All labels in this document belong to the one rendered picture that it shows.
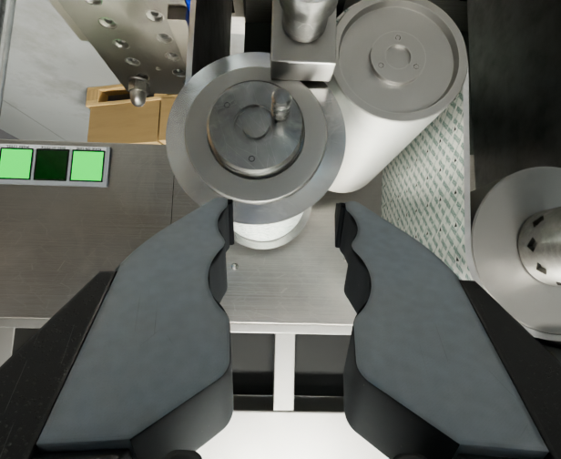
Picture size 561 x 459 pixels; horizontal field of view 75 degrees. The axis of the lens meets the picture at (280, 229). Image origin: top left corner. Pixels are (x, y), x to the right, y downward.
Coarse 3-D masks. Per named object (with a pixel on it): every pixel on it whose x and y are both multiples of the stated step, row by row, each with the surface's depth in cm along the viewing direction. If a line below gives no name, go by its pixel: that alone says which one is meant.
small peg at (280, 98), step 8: (280, 88) 26; (272, 96) 26; (280, 96) 26; (288, 96) 26; (272, 104) 26; (280, 104) 25; (288, 104) 26; (272, 112) 27; (280, 112) 26; (288, 112) 27; (280, 120) 28
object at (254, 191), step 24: (240, 72) 30; (264, 72) 30; (216, 96) 30; (312, 96) 30; (192, 120) 30; (312, 120) 30; (192, 144) 29; (312, 144) 30; (216, 168) 29; (288, 168) 29; (312, 168) 29; (240, 192) 29; (264, 192) 29; (288, 192) 29
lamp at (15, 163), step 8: (8, 152) 62; (16, 152) 62; (24, 152) 62; (0, 160) 62; (8, 160) 62; (16, 160) 62; (24, 160) 62; (0, 168) 62; (8, 168) 62; (16, 168) 62; (24, 168) 62; (0, 176) 62; (8, 176) 62; (16, 176) 62; (24, 176) 62
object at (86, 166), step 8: (80, 152) 62; (88, 152) 63; (96, 152) 63; (80, 160) 62; (88, 160) 62; (96, 160) 62; (72, 168) 62; (80, 168) 62; (88, 168) 62; (96, 168) 62; (72, 176) 62; (80, 176) 62; (88, 176) 62; (96, 176) 62
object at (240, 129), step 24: (240, 96) 28; (264, 96) 28; (216, 120) 28; (240, 120) 29; (264, 120) 28; (288, 120) 28; (216, 144) 28; (240, 144) 28; (264, 144) 28; (288, 144) 28; (240, 168) 28; (264, 168) 28
